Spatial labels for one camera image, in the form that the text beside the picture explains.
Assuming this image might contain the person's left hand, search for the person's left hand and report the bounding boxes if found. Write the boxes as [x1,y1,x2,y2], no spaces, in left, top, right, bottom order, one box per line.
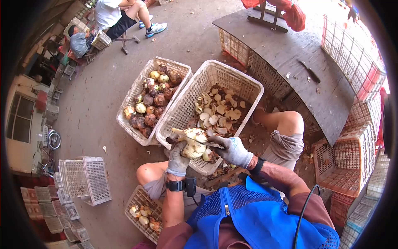
[166,140,190,177]

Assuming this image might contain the person's right hand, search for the person's right hand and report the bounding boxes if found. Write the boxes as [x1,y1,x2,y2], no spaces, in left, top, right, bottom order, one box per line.
[208,136,255,169]

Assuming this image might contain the person's left fingers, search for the person's left fingers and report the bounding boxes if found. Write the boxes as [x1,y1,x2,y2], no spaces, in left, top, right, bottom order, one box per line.
[168,140,187,156]

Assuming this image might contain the person's right fingers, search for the person's right fingers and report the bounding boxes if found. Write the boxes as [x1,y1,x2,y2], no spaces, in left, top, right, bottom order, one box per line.
[208,136,233,159]

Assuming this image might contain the peeled white root vegetable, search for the peeled white root vegetable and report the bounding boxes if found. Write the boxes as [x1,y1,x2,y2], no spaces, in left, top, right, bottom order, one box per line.
[178,128,209,159]

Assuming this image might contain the peeling knife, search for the peeling knife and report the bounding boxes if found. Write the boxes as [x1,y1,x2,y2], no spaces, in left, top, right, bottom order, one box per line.
[170,128,225,149]

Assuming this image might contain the black wrist band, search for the black wrist band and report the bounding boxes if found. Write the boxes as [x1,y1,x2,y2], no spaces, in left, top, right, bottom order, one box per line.
[165,176,198,197]
[250,157,267,176]

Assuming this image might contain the white basket of peelings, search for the white basket of peelings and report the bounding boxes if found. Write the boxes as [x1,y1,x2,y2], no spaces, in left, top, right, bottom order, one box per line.
[155,59,265,176]

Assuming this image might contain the pile of brown unpeeled roots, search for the pile of brown unpeeled roots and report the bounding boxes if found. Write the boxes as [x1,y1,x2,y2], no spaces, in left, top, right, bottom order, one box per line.
[123,64,184,139]

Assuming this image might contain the small white basket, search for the small white basket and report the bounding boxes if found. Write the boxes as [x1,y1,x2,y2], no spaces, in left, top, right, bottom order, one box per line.
[124,185,164,245]

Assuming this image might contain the person's legs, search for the person's legs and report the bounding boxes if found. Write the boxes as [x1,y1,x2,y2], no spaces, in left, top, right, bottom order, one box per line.
[136,109,305,200]

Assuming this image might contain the white basket of unpeeled roots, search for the white basket of unpeeled roots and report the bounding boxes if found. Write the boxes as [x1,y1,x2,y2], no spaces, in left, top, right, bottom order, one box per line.
[116,56,193,147]

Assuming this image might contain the heap of peeled roots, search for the heap of peeled roots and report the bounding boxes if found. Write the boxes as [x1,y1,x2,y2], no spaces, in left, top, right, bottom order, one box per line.
[129,204,162,232]

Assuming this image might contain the person's body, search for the person's body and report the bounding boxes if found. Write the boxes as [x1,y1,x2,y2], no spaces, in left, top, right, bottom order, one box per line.
[156,175,341,249]

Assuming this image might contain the white crates under board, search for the white crates under board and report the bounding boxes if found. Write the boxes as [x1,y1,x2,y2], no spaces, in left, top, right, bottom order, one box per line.
[218,27,294,101]

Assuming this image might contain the pair of white crates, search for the pair of white crates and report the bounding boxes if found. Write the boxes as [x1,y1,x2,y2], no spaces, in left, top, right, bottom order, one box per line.
[58,156,113,207]

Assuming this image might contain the dark board table top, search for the dark board table top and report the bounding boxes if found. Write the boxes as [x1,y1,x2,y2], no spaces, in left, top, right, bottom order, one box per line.
[212,8,356,147]

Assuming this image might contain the red and white crate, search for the red and white crate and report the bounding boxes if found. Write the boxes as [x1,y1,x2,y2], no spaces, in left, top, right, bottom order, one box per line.
[312,121,376,198]

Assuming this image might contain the wooden stool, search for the wooden stool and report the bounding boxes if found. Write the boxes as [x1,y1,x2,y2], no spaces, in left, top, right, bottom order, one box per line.
[247,0,289,33]

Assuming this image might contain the rows of stacked white crates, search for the rows of stacked white crates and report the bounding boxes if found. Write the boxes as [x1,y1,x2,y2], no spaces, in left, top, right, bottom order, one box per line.
[20,172,94,249]

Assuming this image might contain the red mesh bag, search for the red mesh bag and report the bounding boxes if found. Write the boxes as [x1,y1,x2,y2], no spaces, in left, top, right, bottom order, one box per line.
[240,0,306,32]

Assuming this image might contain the stack of crates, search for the stack of crates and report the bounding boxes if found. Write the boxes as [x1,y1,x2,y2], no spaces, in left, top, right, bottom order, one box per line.
[329,149,391,249]

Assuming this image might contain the large red-rimmed white crate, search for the large red-rimmed white crate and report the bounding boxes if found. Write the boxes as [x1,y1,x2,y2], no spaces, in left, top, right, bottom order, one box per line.
[320,14,387,103]

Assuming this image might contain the window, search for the window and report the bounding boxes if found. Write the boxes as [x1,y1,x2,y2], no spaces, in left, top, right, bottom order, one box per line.
[6,93,35,144]

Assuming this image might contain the wooden frame piece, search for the wooden frame piece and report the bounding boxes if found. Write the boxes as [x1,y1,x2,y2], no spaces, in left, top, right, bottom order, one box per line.
[204,167,250,189]

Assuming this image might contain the dark-handled knife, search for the dark-handled knife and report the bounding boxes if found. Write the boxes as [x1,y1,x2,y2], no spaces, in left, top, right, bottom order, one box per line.
[298,59,321,84]

